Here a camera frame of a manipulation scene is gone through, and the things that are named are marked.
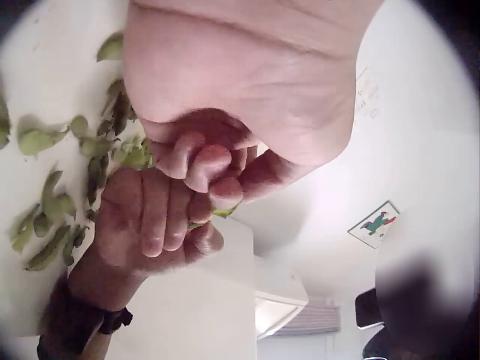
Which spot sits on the person's right hand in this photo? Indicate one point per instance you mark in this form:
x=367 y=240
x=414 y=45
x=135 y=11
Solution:
x=127 y=225

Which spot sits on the person's left hand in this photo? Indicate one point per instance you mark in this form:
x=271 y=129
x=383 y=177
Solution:
x=240 y=75

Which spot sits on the person's right fingers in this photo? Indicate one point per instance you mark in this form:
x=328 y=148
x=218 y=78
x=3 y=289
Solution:
x=161 y=217

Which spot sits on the person's right thumb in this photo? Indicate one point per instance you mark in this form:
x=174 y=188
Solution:
x=206 y=240

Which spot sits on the person's left thumb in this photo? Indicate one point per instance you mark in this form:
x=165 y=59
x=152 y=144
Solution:
x=266 y=174

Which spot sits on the person's left fingers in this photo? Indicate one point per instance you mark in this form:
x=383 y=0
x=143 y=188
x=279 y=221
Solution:
x=204 y=167

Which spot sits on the pile of green pods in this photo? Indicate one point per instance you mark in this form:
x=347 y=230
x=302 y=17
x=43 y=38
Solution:
x=56 y=202

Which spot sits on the white paper note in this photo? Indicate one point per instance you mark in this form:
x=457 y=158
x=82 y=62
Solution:
x=369 y=93

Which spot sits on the black wrist band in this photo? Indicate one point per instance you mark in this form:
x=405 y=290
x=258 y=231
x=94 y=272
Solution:
x=75 y=318

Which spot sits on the colourful wall picture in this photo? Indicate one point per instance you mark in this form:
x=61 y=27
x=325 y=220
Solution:
x=375 y=225

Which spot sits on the white wall air conditioner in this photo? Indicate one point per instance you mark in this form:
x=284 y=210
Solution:
x=318 y=318

